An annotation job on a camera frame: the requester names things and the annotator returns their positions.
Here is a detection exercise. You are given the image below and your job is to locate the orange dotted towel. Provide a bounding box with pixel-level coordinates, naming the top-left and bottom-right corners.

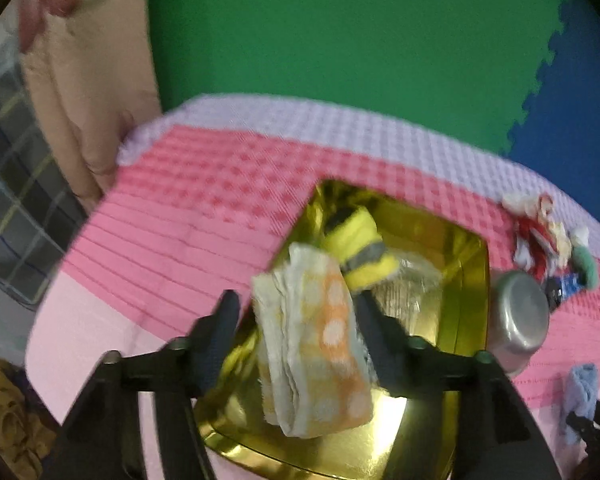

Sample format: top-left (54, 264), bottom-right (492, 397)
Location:
top-left (251, 242), bottom-right (373, 438)

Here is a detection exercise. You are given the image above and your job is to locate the pink striped blanket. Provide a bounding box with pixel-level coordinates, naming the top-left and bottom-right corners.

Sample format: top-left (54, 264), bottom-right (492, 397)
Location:
top-left (25, 92), bottom-right (600, 480)

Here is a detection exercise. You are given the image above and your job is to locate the yellow brown cloth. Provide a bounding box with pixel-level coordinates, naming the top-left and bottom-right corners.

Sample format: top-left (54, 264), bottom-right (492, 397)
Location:
top-left (0, 352), bottom-right (63, 480)

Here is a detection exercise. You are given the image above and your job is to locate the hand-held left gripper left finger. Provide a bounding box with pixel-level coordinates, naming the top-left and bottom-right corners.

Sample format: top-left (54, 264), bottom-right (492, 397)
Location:
top-left (42, 289), bottom-right (242, 480)

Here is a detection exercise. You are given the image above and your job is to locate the small blue toy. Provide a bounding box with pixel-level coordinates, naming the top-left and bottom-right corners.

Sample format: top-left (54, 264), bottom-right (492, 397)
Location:
top-left (542, 272), bottom-right (583, 306)

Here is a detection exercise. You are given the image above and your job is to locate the green and white soft toy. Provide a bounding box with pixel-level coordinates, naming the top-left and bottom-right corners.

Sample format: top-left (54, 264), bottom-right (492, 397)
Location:
top-left (570, 225), bottom-right (600, 291)

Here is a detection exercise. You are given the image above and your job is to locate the light blue cloth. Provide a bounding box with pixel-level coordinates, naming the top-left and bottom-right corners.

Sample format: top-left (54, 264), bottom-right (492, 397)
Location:
top-left (560, 364), bottom-right (600, 446)

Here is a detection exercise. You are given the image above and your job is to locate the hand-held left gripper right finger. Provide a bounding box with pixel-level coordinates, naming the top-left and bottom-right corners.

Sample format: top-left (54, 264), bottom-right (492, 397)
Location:
top-left (352, 290), bottom-right (566, 480)

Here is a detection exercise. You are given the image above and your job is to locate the grey plaid cloth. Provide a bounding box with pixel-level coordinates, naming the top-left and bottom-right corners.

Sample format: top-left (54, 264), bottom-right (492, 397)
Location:
top-left (0, 25), bottom-right (88, 306)

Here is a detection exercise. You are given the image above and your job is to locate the green foam mat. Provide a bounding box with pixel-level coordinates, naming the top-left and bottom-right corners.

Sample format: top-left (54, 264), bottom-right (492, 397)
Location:
top-left (147, 0), bottom-right (573, 161)

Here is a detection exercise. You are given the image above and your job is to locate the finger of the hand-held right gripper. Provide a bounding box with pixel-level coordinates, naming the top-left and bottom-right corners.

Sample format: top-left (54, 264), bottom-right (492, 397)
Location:
top-left (566, 400), bottom-right (600, 461)

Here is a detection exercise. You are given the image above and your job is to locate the yellow and grey sock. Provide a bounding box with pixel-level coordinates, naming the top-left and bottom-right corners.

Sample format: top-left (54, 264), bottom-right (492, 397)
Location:
top-left (321, 206), bottom-right (402, 292)

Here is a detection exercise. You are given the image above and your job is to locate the clear plastic wrap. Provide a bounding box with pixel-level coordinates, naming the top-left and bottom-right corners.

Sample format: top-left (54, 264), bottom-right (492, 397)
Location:
top-left (375, 255), bottom-right (446, 331)

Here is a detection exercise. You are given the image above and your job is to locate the blue foam mat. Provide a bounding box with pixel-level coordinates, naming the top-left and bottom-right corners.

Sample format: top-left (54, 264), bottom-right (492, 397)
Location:
top-left (505, 0), bottom-right (600, 196)

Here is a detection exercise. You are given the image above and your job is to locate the beige cushion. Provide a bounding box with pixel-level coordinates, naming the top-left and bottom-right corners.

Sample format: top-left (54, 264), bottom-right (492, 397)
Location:
top-left (20, 0), bottom-right (163, 211)

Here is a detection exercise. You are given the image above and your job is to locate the metal bowl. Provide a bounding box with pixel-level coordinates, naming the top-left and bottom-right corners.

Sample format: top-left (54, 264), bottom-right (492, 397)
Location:
top-left (487, 270), bottom-right (551, 378)

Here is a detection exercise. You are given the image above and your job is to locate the red and gold box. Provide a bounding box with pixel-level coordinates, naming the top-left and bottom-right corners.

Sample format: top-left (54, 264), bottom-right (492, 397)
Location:
top-left (195, 177), bottom-right (492, 480)

